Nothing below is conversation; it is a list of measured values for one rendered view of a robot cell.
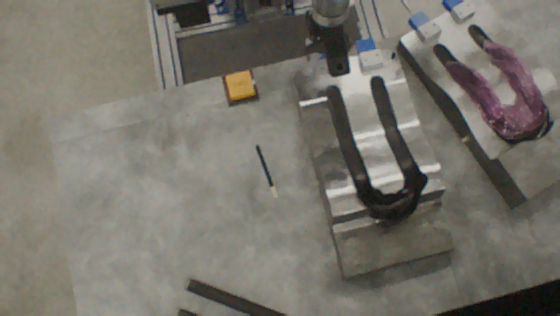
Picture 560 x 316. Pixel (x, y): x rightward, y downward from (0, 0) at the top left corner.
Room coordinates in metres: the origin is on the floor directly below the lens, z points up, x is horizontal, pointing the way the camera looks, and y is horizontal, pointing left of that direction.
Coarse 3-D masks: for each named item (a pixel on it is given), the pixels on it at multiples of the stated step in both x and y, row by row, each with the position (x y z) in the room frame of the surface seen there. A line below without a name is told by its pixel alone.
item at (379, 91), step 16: (384, 80) 0.58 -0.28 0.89; (336, 96) 0.55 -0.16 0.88; (384, 96) 0.54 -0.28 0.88; (336, 112) 0.51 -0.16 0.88; (384, 112) 0.50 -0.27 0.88; (336, 128) 0.47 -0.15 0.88; (384, 128) 0.46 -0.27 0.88; (352, 144) 0.43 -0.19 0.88; (400, 144) 0.41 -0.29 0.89; (352, 160) 0.39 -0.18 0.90; (400, 160) 0.37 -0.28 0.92; (352, 176) 0.34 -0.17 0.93; (368, 176) 0.34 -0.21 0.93; (416, 176) 0.33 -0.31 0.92; (368, 192) 0.31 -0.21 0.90; (400, 192) 0.29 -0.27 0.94; (416, 192) 0.29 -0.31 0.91; (368, 208) 0.26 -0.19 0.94; (384, 208) 0.27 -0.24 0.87; (400, 208) 0.27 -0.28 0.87; (416, 208) 0.26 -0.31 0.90
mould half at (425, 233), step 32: (352, 64) 0.63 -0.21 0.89; (384, 64) 0.62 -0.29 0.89; (320, 96) 0.55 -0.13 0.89; (352, 96) 0.55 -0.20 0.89; (320, 128) 0.47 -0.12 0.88; (352, 128) 0.47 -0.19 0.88; (416, 128) 0.45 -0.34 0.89; (320, 160) 0.39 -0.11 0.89; (384, 160) 0.37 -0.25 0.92; (416, 160) 0.36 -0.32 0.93; (320, 192) 0.34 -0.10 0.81; (352, 192) 0.30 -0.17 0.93; (384, 192) 0.30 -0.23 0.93; (352, 224) 0.25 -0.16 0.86; (384, 224) 0.24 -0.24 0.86; (416, 224) 0.23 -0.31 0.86; (352, 256) 0.17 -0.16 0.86; (384, 256) 0.17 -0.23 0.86; (416, 256) 0.16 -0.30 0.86
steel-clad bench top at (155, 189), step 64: (64, 128) 0.57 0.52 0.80; (128, 128) 0.55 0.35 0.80; (192, 128) 0.54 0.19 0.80; (256, 128) 0.52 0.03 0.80; (448, 128) 0.47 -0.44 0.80; (64, 192) 0.41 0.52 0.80; (128, 192) 0.39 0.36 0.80; (192, 192) 0.37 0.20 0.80; (256, 192) 0.36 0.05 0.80; (448, 192) 0.31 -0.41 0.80; (128, 256) 0.23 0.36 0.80; (192, 256) 0.22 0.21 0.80; (256, 256) 0.20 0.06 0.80; (320, 256) 0.19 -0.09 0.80; (448, 256) 0.16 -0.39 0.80; (512, 256) 0.14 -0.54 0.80
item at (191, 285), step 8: (192, 280) 0.16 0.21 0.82; (184, 288) 0.14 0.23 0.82; (192, 288) 0.14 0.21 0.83; (200, 288) 0.14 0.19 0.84; (208, 288) 0.14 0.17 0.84; (216, 288) 0.14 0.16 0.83; (208, 296) 0.12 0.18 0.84; (216, 296) 0.12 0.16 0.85; (224, 296) 0.12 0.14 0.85; (232, 296) 0.11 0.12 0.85; (224, 304) 0.10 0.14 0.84; (232, 304) 0.10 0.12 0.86; (240, 304) 0.09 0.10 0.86; (248, 304) 0.09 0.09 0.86; (256, 304) 0.09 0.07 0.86; (248, 312) 0.07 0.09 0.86; (256, 312) 0.07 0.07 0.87; (264, 312) 0.07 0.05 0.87; (272, 312) 0.07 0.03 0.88; (280, 312) 0.07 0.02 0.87
